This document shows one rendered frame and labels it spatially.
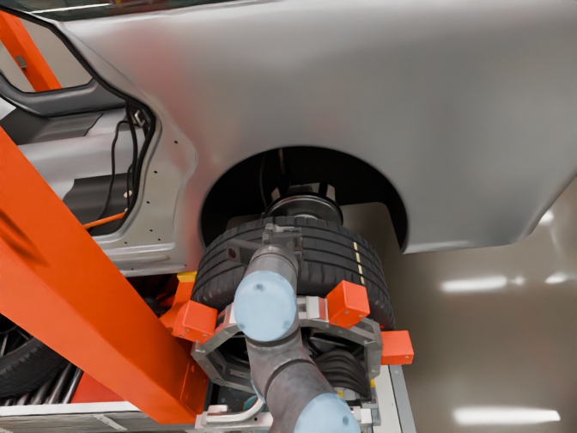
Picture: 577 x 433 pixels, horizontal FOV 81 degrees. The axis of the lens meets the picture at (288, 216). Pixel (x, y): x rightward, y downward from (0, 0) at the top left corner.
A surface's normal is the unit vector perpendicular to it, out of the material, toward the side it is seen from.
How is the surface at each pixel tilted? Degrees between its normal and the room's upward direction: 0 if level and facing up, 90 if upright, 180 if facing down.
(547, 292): 0
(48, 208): 90
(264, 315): 56
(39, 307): 90
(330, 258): 27
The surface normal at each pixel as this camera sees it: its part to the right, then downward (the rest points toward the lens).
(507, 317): -0.15, -0.71
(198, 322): 0.59, -0.58
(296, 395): -0.40, -0.85
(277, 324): -0.07, 0.18
